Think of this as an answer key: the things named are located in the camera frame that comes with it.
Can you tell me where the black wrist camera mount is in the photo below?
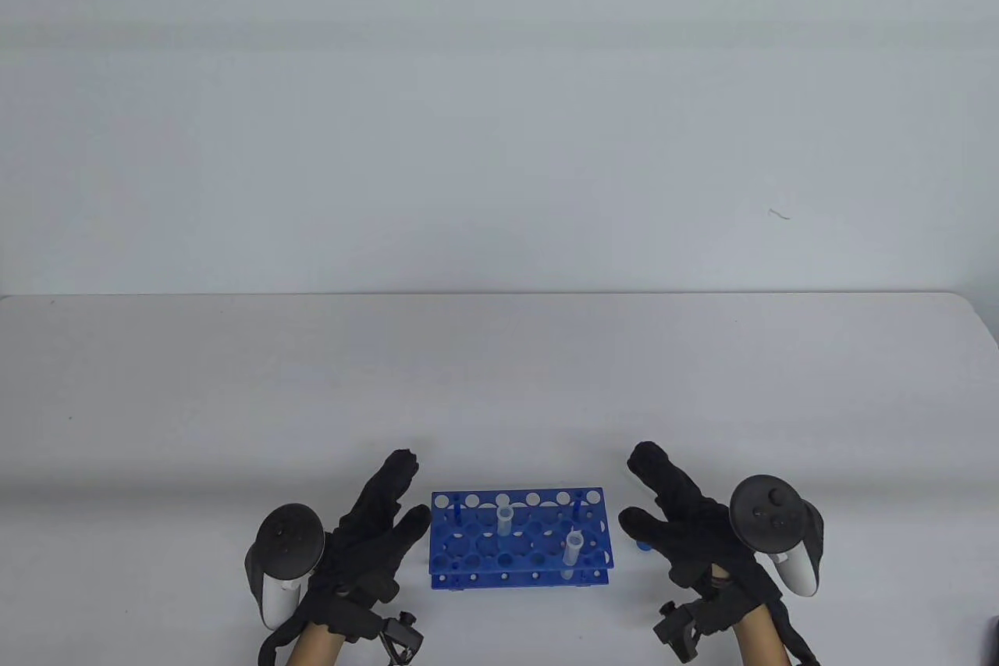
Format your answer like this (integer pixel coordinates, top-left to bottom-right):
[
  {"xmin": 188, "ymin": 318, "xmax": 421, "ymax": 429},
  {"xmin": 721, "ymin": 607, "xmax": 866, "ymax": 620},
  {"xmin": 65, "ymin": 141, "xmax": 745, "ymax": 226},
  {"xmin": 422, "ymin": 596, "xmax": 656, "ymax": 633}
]
[
  {"xmin": 376, "ymin": 610, "xmax": 427, "ymax": 663},
  {"xmin": 653, "ymin": 600, "xmax": 723, "ymax": 664}
]

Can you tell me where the person's left hand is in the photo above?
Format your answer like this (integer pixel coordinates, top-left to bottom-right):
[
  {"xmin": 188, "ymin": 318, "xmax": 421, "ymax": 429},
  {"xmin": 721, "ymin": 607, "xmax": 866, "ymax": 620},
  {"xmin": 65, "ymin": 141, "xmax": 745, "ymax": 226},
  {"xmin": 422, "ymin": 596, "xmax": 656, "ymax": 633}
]
[{"xmin": 304, "ymin": 450, "xmax": 432, "ymax": 645}]

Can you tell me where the blue test tube rack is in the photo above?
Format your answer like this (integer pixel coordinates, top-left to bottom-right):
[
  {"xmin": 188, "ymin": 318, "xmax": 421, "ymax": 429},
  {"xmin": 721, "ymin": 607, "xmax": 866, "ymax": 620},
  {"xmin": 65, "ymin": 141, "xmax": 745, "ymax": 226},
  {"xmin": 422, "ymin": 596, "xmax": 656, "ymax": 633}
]
[{"xmin": 429, "ymin": 488, "xmax": 614, "ymax": 590}]

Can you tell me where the person's left forearm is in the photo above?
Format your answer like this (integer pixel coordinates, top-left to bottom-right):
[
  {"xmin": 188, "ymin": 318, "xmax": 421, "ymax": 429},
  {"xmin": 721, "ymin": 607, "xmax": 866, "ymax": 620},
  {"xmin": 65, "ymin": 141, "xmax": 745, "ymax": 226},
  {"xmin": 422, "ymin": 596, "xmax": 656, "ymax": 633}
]
[{"xmin": 287, "ymin": 623, "xmax": 348, "ymax": 666}]

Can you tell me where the person's right hand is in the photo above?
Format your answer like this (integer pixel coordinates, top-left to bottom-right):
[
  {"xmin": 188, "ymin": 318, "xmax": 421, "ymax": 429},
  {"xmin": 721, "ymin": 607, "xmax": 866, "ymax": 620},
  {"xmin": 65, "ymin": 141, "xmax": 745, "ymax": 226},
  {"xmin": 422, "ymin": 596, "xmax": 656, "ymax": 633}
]
[{"xmin": 619, "ymin": 441, "xmax": 781, "ymax": 637}]

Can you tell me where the black white handheld controller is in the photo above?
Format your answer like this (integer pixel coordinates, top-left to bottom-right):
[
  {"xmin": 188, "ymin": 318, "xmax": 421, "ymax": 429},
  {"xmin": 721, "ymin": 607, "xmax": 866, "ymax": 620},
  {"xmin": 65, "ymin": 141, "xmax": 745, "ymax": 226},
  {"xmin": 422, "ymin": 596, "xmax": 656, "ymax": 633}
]
[
  {"xmin": 728, "ymin": 474, "xmax": 826, "ymax": 599},
  {"xmin": 245, "ymin": 504, "xmax": 325, "ymax": 632}
]

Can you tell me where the person's right forearm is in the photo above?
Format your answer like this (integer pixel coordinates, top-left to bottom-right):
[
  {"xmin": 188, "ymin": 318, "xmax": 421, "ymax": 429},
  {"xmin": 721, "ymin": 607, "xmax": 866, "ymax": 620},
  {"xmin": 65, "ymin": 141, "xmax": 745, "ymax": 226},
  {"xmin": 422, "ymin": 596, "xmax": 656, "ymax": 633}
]
[{"xmin": 730, "ymin": 611, "xmax": 791, "ymax": 666}]

